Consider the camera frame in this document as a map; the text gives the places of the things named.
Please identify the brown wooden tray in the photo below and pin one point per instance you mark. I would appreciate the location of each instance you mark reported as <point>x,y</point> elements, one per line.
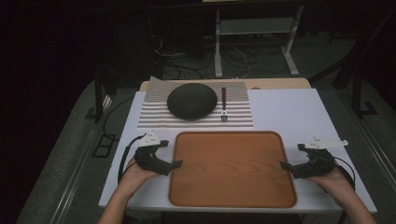
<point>232,169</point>

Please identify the white metal stand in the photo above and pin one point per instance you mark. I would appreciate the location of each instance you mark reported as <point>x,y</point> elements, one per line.
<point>255,26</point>

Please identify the black floor frame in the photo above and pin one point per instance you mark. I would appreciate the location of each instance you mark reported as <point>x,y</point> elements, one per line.
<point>104,146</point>

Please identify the striped placemat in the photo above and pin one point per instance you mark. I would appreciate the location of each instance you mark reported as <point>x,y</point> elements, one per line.
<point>155,115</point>

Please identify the dark stand with foot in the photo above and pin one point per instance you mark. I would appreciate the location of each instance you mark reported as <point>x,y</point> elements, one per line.
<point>361,93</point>

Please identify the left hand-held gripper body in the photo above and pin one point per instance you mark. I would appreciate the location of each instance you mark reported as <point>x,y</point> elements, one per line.
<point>149,160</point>

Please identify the dark round bowl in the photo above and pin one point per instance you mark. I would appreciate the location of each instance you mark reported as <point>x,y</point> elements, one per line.
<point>191,101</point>

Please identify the person's right hand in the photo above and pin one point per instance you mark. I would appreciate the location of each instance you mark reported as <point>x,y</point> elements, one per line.
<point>334,183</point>

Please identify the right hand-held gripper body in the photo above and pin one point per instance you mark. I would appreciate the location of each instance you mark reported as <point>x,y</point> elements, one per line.
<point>316,165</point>

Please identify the person's left hand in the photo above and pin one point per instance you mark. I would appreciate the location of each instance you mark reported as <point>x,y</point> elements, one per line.
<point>134,179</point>

